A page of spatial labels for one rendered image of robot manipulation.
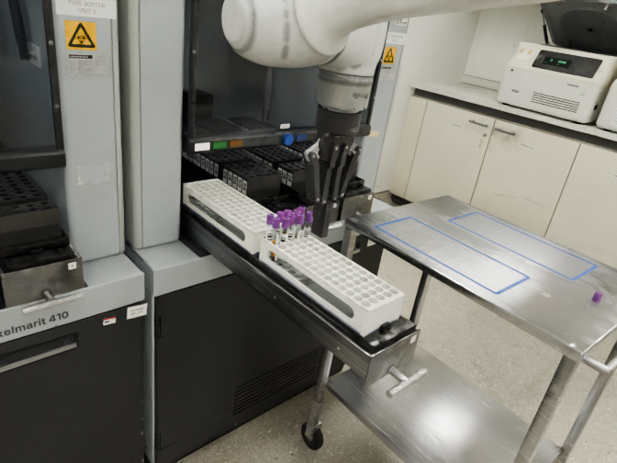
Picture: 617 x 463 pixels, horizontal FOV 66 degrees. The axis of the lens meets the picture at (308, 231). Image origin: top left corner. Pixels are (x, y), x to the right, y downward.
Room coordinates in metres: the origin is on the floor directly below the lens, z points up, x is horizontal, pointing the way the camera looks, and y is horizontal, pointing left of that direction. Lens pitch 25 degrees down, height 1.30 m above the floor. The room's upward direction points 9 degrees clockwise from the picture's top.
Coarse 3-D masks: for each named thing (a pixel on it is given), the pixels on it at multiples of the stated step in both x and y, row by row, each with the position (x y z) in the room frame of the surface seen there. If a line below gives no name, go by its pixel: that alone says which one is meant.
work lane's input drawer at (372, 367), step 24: (192, 216) 1.03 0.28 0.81; (216, 240) 0.94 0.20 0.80; (240, 264) 0.87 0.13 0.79; (264, 264) 0.84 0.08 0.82; (264, 288) 0.81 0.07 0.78; (288, 288) 0.78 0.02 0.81; (288, 312) 0.75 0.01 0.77; (312, 312) 0.71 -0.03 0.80; (312, 336) 0.71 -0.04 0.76; (336, 336) 0.67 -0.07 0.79; (360, 336) 0.65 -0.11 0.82; (384, 336) 0.66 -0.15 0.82; (408, 336) 0.68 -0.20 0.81; (360, 360) 0.63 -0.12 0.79; (384, 360) 0.64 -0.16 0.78; (408, 360) 0.70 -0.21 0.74; (408, 384) 0.63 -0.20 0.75
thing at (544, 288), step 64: (448, 256) 0.99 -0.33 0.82; (512, 256) 1.04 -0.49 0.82; (576, 256) 1.10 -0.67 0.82; (512, 320) 0.78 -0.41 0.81; (576, 320) 0.80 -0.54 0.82; (320, 384) 1.11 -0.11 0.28; (384, 384) 1.15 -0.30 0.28; (448, 384) 1.19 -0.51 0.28; (448, 448) 0.94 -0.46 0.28; (512, 448) 0.97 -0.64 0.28
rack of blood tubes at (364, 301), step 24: (264, 240) 0.85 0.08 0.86; (312, 240) 0.89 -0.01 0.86; (288, 264) 0.83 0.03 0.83; (312, 264) 0.78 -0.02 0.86; (336, 264) 0.79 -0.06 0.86; (312, 288) 0.79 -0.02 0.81; (336, 288) 0.71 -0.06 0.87; (360, 288) 0.72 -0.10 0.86; (384, 288) 0.73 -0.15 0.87; (336, 312) 0.70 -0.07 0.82; (360, 312) 0.66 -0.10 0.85; (384, 312) 0.68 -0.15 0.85
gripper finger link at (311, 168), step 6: (312, 156) 0.76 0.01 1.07; (306, 162) 0.78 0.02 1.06; (312, 162) 0.76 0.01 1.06; (318, 162) 0.77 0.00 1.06; (306, 168) 0.78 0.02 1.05; (312, 168) 0.77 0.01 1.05; (318, 168) 0.78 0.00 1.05; (306, 174) 0.79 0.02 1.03; (312, 174) 0.77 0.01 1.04; (318, 174) 0.78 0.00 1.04; (306, 180) 0.79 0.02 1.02; (312, 180) 0.78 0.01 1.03; (318, 180) 0.78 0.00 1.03; (306, 186) 0.79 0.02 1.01; (312, 186) 0.78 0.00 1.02; (318, 186) 0.78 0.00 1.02; (306, 192) 0.79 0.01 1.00; (312, 192) 0.78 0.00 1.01; (318, 192) 0.78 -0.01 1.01; (318, 198) 0.78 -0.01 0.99
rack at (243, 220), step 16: (192, 192) 1.04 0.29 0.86; (208, 192) 1.06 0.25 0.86; (224, 192) 1.07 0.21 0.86; (240, 192) 1.08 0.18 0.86; (192, 208) 1.04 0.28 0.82; (208, 208) 1.08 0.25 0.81; (224, 208) 0.98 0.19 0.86; (240, 208) 0.99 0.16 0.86; (256, 208) 1.00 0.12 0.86; (224, 224) 1.01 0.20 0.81; (240, 224) 0.91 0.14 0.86; (256, 224) 0.93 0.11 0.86; (240, 240) 0.90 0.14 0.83; (256, 240) 0.88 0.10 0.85
